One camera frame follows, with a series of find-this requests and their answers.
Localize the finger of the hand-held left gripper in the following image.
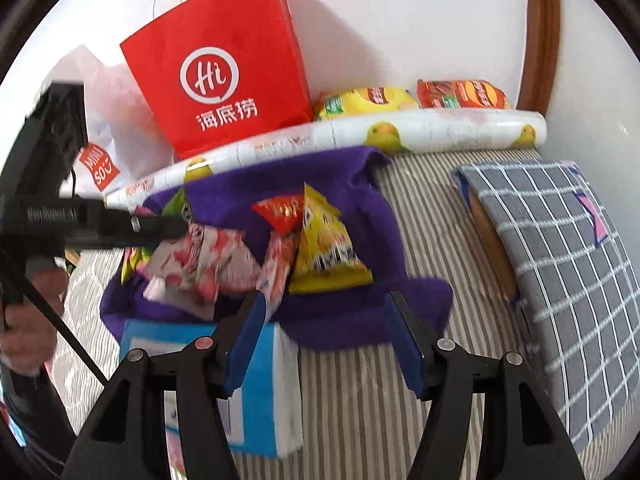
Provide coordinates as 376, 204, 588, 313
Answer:
100, 207, 191, 250

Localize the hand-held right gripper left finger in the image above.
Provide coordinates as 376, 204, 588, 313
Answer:
62, 290, 266, 480

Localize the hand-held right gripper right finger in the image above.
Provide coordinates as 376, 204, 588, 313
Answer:
385, 290, 586, 480

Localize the green snack packet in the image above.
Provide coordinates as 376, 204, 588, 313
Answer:
160, 190, 196, 223

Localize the pink yellow triangular snack packet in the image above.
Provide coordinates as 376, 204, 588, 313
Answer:
121, 247, 156, 286

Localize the white pink small snack packet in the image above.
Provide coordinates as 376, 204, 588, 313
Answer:
144, 277, 168, 303

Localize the pink strawberry snack packet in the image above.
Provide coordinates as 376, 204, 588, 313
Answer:
145, 225, 263, 321

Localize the red white cartoon snack packet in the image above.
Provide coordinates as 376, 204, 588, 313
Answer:
257, 232, 298, 318

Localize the yellow small snack packet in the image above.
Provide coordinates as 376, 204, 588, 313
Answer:
289, 184, 373, 295

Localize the orange red snack packet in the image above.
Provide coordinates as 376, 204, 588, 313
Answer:
251, 194, 306, 235

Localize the person's left forearm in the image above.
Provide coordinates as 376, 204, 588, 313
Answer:
0, 360, 81, 480

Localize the person's left hand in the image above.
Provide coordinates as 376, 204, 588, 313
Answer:
0, 265, 68, 376

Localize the blue tissue box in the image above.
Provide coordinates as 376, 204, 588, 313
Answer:
119, 317, 305, 461

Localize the white plastic shopping bag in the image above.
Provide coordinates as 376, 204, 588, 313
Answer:
55, 45, 178, 196

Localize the purple towel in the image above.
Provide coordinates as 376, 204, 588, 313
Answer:
99, 146, 453, 352

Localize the grey checked folded cloth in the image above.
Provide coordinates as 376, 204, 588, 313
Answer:
450, 159, 635, 453

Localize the red paper bag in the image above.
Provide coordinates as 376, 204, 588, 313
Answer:
120, 0, 313, 160

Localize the fruit print paper roll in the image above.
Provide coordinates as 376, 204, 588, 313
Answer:
105, 109, 547, 211

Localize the yellow chips bag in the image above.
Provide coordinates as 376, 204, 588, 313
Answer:
313, 87, 420, 122

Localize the red chips bag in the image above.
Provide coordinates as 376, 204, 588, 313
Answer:
416, 79, 512, 110

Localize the black cable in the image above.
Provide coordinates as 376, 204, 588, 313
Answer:
15, 255, 108, 388

